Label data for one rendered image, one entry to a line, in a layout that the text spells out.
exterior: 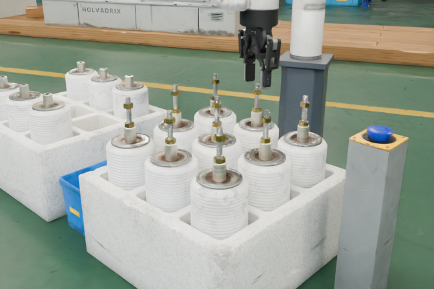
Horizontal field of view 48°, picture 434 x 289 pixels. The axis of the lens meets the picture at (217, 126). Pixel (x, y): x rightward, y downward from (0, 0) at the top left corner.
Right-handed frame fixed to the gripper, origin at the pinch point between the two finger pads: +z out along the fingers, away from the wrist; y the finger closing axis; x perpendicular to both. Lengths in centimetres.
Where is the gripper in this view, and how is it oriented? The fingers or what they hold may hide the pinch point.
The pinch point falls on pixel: (257, 79)
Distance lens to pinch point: 99.9
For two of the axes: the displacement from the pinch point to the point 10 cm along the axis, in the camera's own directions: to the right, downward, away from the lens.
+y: -3.9, -3.2, 8.6
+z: 0.0, 9.4, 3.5
